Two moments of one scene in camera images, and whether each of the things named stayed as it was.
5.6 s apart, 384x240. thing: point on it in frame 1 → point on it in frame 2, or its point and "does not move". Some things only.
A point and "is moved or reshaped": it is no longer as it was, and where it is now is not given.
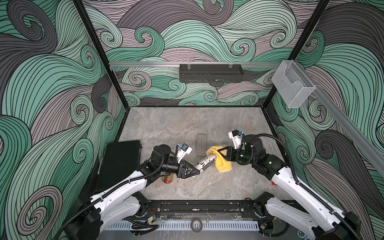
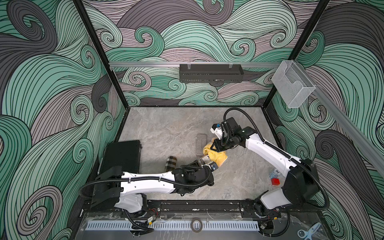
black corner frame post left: x=100 y=51 does not move
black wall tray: x=211 y=73 does not move
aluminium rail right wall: x=370 y=146 does not move
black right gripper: x=229 y=153 → x=217 y=147
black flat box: x=119 y=160 does not move
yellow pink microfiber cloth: x=222 y=164 is moved or reshaped
